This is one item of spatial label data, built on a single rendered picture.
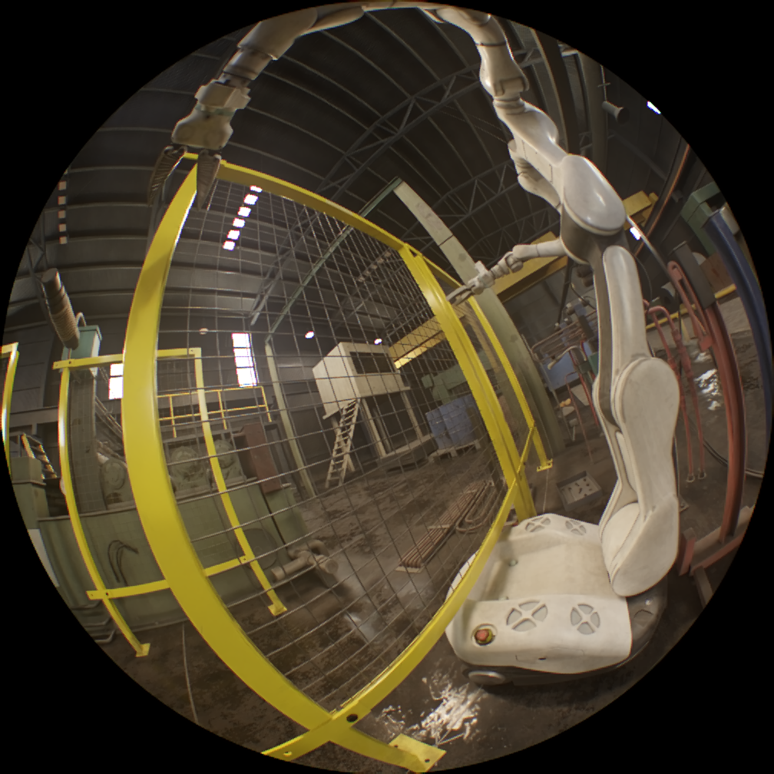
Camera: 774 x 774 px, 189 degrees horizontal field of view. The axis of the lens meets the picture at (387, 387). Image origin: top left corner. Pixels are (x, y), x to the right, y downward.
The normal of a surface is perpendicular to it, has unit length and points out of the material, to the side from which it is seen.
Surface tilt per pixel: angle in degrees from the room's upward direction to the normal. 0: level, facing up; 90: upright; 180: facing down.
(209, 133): 177
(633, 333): 90
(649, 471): 90
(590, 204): 88
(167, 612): 90
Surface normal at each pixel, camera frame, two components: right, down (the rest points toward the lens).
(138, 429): 0.69, -0.40
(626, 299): -0.55, 0.04
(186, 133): 0.29, 0.93
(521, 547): -0.63, -0.21
